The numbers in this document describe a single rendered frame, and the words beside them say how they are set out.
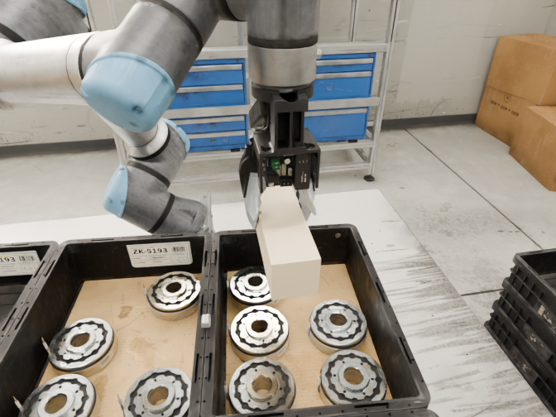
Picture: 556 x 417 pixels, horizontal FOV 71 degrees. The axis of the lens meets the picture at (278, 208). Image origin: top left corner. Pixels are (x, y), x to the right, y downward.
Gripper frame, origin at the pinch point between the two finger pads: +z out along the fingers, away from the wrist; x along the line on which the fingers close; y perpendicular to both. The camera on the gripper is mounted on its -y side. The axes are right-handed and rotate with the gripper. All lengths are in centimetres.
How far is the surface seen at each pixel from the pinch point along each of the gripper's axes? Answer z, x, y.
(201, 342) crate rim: 16.0, -13.0, 7.8
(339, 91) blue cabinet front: 45, 73, -187
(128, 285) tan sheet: 26.2, -28.6, -16.8
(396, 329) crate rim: 15.9, 16.5, 10.8
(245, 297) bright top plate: 22.9, -5.2, -6.3
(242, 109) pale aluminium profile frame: 51, 11, -183
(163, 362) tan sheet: 26.0, -20.4, 3.1
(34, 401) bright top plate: 23.2, -38.2, 8.4
